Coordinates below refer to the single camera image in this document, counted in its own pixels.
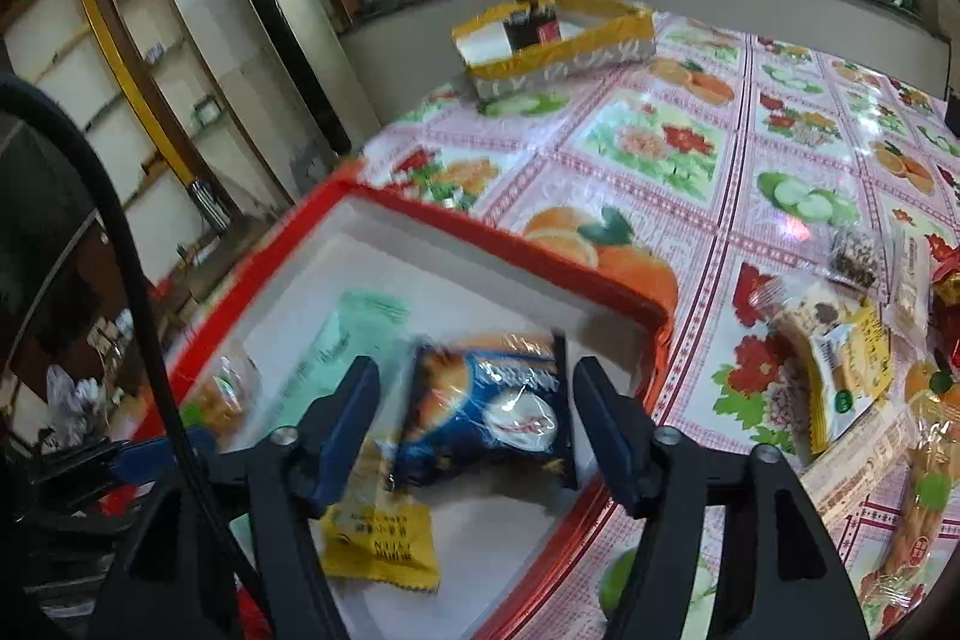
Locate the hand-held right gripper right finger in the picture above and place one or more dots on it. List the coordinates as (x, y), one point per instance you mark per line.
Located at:
(609, 441)

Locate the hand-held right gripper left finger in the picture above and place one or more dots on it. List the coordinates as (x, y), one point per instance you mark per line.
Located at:
(346, 437)

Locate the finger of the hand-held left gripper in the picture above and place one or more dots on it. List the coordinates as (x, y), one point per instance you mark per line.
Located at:
(154, 456)

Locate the blue snack packet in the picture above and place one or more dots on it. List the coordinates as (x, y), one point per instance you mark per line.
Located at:
(480, 415)

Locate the red box with white inside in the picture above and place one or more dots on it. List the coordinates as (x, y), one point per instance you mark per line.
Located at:
(420, 257)

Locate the small orange snack packet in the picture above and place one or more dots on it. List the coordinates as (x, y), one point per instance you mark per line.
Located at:
(217, 400)

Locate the pale green packet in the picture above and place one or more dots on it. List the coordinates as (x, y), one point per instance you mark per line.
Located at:
(330, 340)

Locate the clear packet with chip cake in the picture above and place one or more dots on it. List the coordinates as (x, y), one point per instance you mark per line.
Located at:
(802, 306)

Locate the yellow white snack packet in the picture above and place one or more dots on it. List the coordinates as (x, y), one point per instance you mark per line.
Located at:
(847, 377)

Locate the clear packet of dark nuts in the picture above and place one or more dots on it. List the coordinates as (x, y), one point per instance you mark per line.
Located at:
(855, 257)

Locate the long orange snack packet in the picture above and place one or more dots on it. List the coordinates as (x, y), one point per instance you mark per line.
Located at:
(919, 520)

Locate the orange packet with green dot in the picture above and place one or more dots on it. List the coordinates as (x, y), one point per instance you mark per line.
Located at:
(934, 392)

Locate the long beige snack packet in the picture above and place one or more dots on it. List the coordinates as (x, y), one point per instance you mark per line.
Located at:
(909, 280)

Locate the fruit print tablecloth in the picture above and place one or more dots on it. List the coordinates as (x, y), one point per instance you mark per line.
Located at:
(675, 100)

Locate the red gold snack packet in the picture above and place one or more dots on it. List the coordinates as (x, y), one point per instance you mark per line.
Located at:
(949, 291)

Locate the yellow-trimmed cardboard box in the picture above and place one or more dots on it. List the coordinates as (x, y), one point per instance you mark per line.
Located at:
(592, 48)

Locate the small red packet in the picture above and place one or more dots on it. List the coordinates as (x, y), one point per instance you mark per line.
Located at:
(549, 33)

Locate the dark bottle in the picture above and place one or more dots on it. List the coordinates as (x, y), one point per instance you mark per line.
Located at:
(519, 31)

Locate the white tower air conditioner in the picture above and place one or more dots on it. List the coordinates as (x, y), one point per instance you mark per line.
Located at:
(285, 10)

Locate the wooden wall shelf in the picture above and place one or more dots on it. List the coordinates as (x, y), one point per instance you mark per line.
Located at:
(135, 85)

